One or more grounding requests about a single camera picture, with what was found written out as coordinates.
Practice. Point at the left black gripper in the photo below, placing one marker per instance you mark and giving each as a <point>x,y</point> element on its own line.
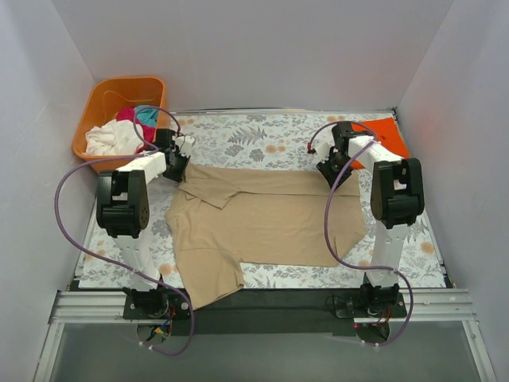
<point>176,165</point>

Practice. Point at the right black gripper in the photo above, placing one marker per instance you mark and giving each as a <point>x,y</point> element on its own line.
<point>334,169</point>

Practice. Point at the beige t-shirt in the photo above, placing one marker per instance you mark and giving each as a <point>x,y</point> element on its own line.
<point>221,218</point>

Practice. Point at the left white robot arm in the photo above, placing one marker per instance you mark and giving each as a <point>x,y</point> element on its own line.
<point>123,210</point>

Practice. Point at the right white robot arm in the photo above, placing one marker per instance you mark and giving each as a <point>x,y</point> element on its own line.
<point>396,200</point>

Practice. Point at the teal t-shirt in basket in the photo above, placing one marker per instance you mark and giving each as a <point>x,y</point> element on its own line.
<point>146,115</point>

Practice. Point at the white t-shirt in basket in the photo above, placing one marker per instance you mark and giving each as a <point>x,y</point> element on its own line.
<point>114,138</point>

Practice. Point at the folded orange t-shirt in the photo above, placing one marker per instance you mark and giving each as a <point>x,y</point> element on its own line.
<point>388,135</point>

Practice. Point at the magenta t-shirt in basket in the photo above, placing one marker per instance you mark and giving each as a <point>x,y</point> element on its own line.
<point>127,113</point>

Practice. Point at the orange plastic basket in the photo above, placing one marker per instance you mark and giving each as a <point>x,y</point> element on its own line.
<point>110,96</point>

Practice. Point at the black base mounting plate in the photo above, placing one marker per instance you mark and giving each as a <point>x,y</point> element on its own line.
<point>263,311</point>

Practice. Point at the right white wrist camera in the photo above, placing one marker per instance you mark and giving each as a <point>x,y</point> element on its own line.
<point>324,151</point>

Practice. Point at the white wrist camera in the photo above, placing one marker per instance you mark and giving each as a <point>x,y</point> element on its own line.
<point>183,145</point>
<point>324,151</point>

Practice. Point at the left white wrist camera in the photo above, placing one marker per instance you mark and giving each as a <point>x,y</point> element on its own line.
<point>183,145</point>

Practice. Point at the aluminium frame rail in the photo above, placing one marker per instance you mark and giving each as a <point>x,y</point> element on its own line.
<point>430,305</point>

